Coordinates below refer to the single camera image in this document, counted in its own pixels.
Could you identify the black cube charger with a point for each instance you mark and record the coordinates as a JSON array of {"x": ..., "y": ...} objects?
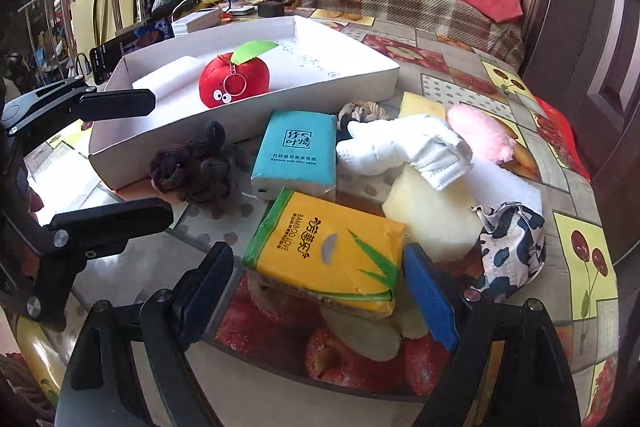
[{"x": 271, "y": 9}]

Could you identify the pink fluffy puff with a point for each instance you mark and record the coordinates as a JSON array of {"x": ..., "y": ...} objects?
[{"x": 480, "y": 132}]

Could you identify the teal tissue pack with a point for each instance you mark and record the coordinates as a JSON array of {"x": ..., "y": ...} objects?
[{"x": 295, "y": 152}]

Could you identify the yellow sponge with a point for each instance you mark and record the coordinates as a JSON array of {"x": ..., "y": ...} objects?
[{"x": 420, "y": 104}]

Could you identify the white foam block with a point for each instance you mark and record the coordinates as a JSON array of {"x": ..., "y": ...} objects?
[{"x": 165, "y": 77}]

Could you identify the red patterned cloth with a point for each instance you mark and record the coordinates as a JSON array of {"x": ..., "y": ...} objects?
[{"x": 555, "y": 127}]

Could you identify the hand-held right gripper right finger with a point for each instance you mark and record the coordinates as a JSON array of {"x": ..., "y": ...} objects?
[{"x": 430, "y": 302}]

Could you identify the white foam sheet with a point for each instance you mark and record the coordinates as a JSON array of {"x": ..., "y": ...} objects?
[{"x": 505, "y": 187}]

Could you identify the white round charger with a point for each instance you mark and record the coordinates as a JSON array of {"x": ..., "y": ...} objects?
[{"x": 242, "y": 10}]

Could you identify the plaid covered bench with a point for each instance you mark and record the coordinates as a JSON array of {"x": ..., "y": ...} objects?
[{"x": 410, "y": 7}]

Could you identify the white power bank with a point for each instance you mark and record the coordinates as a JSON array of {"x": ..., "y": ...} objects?
[{"x": 200, "y": 19}]

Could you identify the red apple plush toy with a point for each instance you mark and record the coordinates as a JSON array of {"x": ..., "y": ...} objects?
[{"x": 255, "y": 67}]

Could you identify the cream sponge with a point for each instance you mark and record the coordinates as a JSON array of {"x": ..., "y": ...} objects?
[{"x": 430, "y": 217}]

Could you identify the brown door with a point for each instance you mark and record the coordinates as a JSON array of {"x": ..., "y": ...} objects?
[{"x": 590, "y": 32}]

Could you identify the yellow tissue pack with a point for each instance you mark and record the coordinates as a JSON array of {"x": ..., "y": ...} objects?
[{"x": 310, "y": 252}]

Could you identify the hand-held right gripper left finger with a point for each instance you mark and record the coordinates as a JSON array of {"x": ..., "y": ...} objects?
[{"x": 205, "y": 292}]

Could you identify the white cardboard box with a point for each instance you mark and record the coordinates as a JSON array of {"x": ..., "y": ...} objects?
[{"x": 310, "y": 57}]

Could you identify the white tissue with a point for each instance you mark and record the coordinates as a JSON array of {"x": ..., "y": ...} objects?
[{"x": 370, "y": 152}]

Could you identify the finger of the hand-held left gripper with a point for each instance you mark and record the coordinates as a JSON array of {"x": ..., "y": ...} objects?
[
  {"x": 110, "y": 224},
  {"x": 115, "y": 103}
]

